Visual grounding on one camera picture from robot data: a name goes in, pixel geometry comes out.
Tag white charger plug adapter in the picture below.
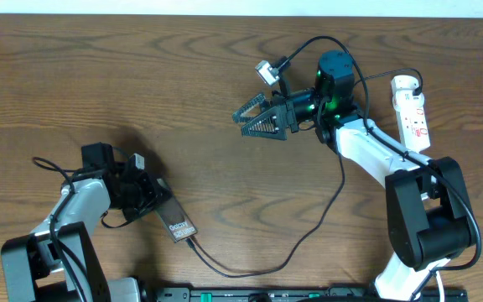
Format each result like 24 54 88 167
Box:
391 75 419 94

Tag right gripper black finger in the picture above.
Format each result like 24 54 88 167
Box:
241 105 288 141
232 93 270 123

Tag black USB charging cable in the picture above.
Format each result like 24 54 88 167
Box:
184 67 424 279

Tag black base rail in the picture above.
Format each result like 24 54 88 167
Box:
153 286 469 302

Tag white power strip cord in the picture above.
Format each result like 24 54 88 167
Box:
433 270 445 302

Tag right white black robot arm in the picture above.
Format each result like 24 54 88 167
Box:
232 50 481 301

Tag white power strip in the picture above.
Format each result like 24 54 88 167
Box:
392 90 430 153

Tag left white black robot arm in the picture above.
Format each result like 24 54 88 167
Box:
1 143 172 301

